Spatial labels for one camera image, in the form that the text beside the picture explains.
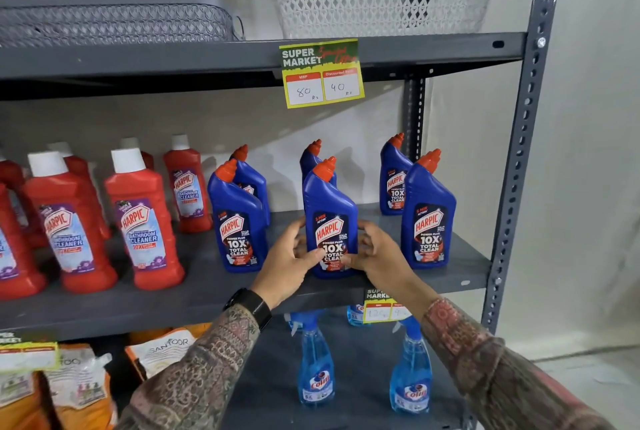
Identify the black smartwatch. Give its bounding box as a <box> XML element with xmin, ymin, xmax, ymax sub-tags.
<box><xmin>223</xmin><ymin>287</ymin><xmax>273</xmax><ymax>331</ymax></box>

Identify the blue toilet cleaner bottle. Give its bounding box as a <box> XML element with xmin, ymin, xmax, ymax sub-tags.
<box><xmin>302</xmin><ymin>156</ymin><xmax>359</xmax><ymax>280</ymax></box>

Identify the grey plastic mesh basket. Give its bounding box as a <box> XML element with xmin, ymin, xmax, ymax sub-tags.
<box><xmin>0</xmin><ymin>0</ymin><xmax>245</xmax><ymax>49</ymax></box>

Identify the orange white refill pouch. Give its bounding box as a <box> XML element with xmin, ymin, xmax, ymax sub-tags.
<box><xmin>124</xmin><ymin>324</ymin><xmax>213</xmax><ymax>381</ymax></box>
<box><xmin>44</xmin><ymin>343</ymin><xmax>119</xmax><ymax>430</ymax></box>
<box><xmin>0</xmin><ymin>370</ymin><xmax>52</xmax><ymax>430</ymax></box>

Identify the person's right hand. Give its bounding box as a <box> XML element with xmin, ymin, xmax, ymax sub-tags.
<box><xmin>342</xmin><ymin>220</ymin><xmax>427</xmax><ymax>298</ymax></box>

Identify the group of red cleaner bottles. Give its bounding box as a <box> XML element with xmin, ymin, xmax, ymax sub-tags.
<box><xmin>0</xmin><ymin>133</ymin><xmax>214</xmax><ymax>301</ymax></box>

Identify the white plastic mesh basket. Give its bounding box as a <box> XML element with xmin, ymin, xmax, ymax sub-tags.
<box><xmin>277</xmin><ymin>0</ymin><xmax>497</xmax><ymax>40</ymax></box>

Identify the yellow green price tag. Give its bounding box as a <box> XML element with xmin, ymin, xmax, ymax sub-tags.
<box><xmin>363</xmin><ymin>288</ymin><xmax>414</xmax><ymax>324</ymax></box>
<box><xmin>0</xmin><ymin>331</ymin><xmax>61</xmax><ymax>373</ymax></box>
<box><xmin>278</xmin><ymin>38</ymin><xmax>365</xmax><ymax>110</ymax></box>

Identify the person's right forearm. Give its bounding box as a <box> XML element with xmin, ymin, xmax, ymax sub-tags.
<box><xmin>400</xmin><ymin>279</ymin><xmax>617</xmax><ymax>430</ymax></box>

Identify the row of blue cleaner bottles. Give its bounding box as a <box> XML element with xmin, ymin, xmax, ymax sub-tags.
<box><xmin>207</xmin><ymin>133</ymin><xmax>457</xmax><ymax>274</ymax></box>

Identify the person's left forearm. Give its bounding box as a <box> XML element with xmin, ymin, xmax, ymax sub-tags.
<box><xmin>115</xmin><ymin>304</ymin><xmax>262</xmax><ymax>430</ymax></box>

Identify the grey metal shelf rack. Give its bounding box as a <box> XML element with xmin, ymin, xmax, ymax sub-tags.
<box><xmin>0</xmin><ymin>0</ymin><xmax>567</xmax><ymax>430</ymax></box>

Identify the person's left hand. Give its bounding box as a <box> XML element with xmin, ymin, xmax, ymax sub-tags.
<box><xmin>249</xmin><ymin>217</ymin><xmax>326</xmax><ymax>310</ymax></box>

